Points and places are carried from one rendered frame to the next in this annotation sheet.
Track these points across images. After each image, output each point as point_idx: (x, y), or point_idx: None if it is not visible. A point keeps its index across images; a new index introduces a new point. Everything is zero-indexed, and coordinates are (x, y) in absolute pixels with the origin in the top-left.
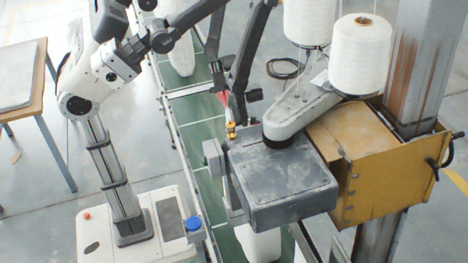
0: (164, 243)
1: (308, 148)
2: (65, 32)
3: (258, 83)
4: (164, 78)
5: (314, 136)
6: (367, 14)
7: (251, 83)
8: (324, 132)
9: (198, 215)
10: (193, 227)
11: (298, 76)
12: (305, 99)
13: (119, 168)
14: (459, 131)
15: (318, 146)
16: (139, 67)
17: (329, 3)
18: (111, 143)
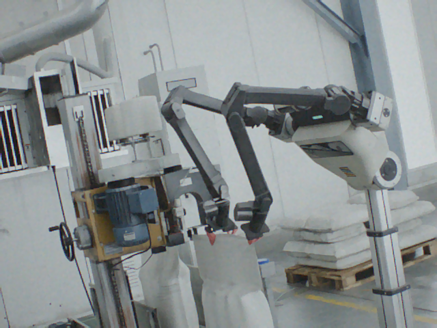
0: None
1: (156, 174)
2: None
3: (202, 202)
4: None
5: (151, 175)
6: (113, 106)
7: (208, 200)
8: (145, 176)
9: (261, 264)
10: (260, 259)
11: (156, 143)
12: (153, 157)
13: (375, 274)
14: (51, 227)
15: (149, 175)
16: (271, 132)
17: (132, 92)
18: (373, 243)
